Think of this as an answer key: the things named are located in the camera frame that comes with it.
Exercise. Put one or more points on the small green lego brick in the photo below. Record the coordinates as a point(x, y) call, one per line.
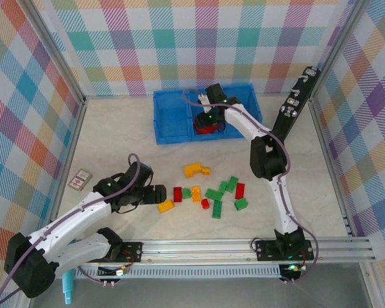
point(186, 192)
point(240, 204)

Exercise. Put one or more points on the translucent orange lego brick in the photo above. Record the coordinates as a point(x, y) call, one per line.
point(196, 193)

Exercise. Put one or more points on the small yellow lego brick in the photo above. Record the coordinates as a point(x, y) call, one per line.
point(206, 171)

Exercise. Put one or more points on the small red lego brick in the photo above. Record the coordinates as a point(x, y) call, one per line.
point(205, 203)

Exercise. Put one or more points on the wide green lego brick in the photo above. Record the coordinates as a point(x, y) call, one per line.
point(213, 194)

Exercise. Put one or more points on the long green lego brick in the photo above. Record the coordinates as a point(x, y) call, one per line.
point(217, 209)
point(233, 184)
point(224, 188)

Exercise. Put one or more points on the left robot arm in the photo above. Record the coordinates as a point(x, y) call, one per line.
point(67, 224)

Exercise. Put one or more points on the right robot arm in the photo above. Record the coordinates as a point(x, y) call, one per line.
point(269, 157)

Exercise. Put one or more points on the blue three-compartment bin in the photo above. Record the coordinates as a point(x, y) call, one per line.
point(170, 118)

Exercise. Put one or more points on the small printed card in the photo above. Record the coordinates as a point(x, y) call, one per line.
point(80, 179)

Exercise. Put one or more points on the black case with metal latches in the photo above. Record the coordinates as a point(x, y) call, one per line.
point(295, 99)

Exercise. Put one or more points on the yellow power connector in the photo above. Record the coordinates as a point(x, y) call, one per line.
point(122, 271)
point(294, 268)

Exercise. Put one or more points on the teal marker pen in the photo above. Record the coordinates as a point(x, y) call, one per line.
point(69, 288)

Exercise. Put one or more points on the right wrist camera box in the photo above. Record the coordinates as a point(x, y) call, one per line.
point(204, 99)

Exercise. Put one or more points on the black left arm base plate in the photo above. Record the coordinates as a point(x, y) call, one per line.
point(131, 251)

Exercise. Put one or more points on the aluminium frame rail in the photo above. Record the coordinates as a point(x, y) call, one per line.
point(195, 251)

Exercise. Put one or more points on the aluminium side rail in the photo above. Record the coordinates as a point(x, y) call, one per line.
point(330, 160)
point(79, 115)

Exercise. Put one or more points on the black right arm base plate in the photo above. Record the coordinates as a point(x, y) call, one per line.
point(266, 250)

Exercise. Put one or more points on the aluminium frame post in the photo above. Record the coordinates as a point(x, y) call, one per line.
point(340, 45)
point(56, 51)

